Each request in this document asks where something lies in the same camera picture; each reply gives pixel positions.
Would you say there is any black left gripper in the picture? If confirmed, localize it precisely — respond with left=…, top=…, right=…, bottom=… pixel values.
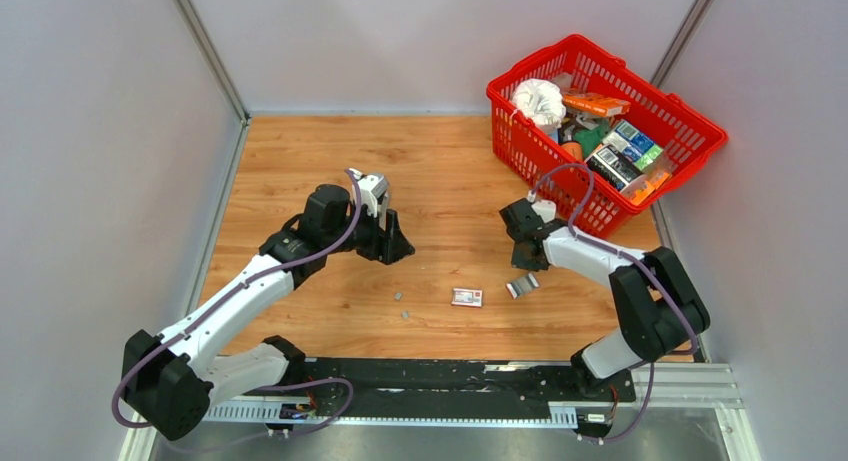
left=324, top=200, right=416, bottom=265

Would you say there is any staple box tray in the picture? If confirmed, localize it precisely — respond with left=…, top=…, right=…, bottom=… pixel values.
left=506, top=272, right=540, bottom=299

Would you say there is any red white staple box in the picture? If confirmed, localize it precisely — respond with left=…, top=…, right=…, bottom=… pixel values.
left=451, top=288, right=483, bottom=308

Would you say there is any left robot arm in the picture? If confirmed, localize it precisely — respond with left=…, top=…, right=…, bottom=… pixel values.
left=113, top=174, right=415, bottom=441

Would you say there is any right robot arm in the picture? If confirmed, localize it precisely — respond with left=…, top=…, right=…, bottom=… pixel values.
left=499, top=198, right=711, bottom=400

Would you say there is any black white box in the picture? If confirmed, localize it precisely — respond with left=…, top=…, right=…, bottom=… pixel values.
left=585, top=145, right=646, bottom=192

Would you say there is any red plastic basket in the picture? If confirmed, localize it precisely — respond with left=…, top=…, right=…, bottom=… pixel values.
left=486, top=34, right=728, bottom=238

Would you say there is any white crumpled bag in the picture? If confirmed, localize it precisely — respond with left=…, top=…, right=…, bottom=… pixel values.
left=510, top=79, right=567, bottom=134

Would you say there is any blue green box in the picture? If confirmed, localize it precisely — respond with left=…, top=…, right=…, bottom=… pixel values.
left=602, top=120, right=663, bottom=171

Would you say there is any orange box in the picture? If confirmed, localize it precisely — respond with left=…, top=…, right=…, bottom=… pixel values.
left=562, top=89, right=631, bottom=118

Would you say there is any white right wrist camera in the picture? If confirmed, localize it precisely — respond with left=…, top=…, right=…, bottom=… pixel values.
left=526, top=191, right=557, bottom=223

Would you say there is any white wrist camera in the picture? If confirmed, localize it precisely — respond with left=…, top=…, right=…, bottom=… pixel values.
left=526, top=191, right=557, bottom=223
left=348, top=168, right=390, bottom=219

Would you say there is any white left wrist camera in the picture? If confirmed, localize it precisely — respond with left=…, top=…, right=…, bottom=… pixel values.
left=348, top=168, right=390, bottom=219

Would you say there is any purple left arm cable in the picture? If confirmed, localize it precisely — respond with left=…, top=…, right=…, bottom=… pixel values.
left=110, top=169, right=364, bottom=439

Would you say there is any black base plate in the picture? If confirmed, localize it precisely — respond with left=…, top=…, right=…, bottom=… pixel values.
left=297, top=357, right=636, bottom=420

